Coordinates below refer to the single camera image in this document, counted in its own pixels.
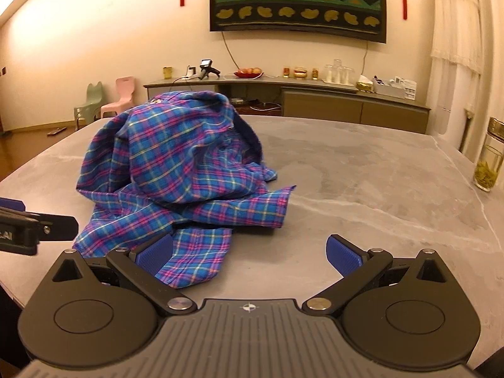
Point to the black handheld device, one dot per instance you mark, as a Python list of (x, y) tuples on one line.
[(205, 67)]

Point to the grey television cabinet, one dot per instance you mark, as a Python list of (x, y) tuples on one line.
[(323, 102)]

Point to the glass tea bottle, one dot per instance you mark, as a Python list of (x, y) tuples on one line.
[(488, 157)]

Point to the remote control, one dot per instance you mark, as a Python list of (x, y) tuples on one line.
[(57, 131)]

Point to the red fruit plate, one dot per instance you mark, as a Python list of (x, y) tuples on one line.
[(248, 73)]

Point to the white charger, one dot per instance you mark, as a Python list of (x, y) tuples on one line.
[(191, 71)]

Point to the white organizer tray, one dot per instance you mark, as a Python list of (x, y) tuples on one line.
[(388, 90)]

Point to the lace-covered standing air conditioner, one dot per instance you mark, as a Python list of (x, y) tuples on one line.
[(453, 27)]

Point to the yellow cup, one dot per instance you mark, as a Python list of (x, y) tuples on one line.
[(168, 73)]

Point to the green plastic chair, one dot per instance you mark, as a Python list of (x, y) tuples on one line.
[(88, 106)]

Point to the blue pink plaid shirt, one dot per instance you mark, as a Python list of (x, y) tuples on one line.
[(177, 157)]

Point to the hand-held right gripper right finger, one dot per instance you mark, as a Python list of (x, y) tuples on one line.
[(342, 254)]

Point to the gold tissue box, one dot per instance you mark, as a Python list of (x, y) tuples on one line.
[(364, 85)]

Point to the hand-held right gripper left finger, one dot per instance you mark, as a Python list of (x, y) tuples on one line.
[(157, 254)]

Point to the set of clear glasses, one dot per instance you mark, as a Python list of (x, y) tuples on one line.
[(338, 74)]

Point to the pink plastic chair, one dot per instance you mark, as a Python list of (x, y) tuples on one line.
[(124, 90)]

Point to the white printed card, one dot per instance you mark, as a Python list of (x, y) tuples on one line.
[(410, 86)]

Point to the gold burger ornament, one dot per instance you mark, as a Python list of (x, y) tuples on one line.
[(300, 73)]

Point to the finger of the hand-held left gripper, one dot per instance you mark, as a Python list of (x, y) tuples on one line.
[(12, 205), (59, 227)]

